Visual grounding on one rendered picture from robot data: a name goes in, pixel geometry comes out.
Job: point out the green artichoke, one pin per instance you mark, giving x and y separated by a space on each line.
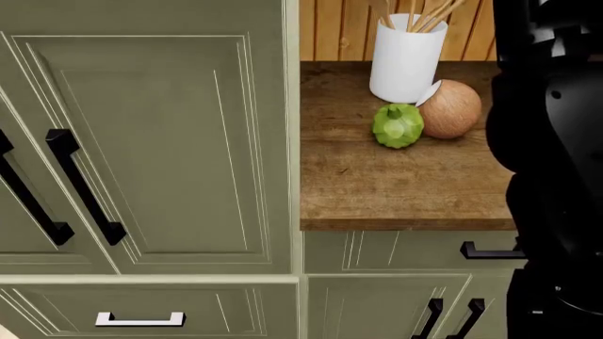
398 126

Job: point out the white utensil holder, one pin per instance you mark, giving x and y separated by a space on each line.
405 60

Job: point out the olive base cabinet door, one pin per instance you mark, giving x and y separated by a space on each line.
476 310
381 307

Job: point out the brown coconut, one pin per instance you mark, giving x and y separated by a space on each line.
453 109

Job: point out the olive tall cabinet door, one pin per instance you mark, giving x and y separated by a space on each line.
160 148
28 197

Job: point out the olive wide drawer front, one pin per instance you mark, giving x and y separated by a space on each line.
151 310

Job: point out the wooden utensil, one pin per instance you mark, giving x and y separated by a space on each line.
435 16
412 14
387 12

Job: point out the olive narrow drawer front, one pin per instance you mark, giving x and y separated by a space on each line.
405 251

